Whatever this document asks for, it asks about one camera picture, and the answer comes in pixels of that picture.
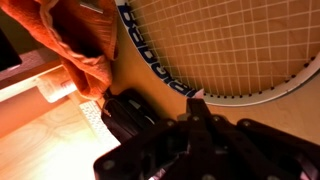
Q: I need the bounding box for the orange cloth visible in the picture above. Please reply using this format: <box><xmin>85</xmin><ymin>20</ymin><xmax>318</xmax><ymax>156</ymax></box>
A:
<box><xmin>0</xmin><ymin>0</ymin><xmax>120</xmax><ymax>101</ymax></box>

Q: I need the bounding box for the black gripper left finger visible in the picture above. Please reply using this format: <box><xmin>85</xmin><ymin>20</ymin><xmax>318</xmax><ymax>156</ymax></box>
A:
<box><xmin>185</xmin><ymin>97</ymin><xmax>202</xmax><ymax>122</ymax></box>

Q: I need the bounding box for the white wipes canister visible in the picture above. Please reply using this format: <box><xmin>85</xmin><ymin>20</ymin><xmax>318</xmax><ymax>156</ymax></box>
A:
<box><xmin>35</xmin><ymin>77</ymin><xmax>78</xmax><ymax>104</ymax></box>

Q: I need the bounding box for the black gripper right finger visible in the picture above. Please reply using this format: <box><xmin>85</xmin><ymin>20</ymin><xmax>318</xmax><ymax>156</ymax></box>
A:
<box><xmin>199</xmin><ymin>99</ymin><xmax>215</xmax><ymax>122</ymax></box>

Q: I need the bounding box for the small bandage strip wrapper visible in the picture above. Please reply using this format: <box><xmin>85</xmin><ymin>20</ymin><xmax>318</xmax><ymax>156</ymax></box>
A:
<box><xmin>194</xmin><ymin>88</ymin><xmax>205</xmax><ymax>100</ymax></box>

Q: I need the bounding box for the white blue tennis racket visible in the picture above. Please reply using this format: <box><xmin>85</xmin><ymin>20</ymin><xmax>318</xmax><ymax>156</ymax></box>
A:
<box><xmin>114</xmin><ymin>0</ymin><xmax>320</xmax><ymax>108</ymax></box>

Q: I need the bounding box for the black monitor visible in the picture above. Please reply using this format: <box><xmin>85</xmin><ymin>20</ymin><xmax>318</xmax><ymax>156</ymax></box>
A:
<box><xmin>0</xmin><ymin>27</ymin><xmax>23</xmax><ymax>73</ymax></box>

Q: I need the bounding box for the white keyboard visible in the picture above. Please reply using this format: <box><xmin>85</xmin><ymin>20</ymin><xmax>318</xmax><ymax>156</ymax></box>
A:
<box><xmin>79</xmin><ymin>100</ymin><xmax>122</xmax><ymax>150</ymax></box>

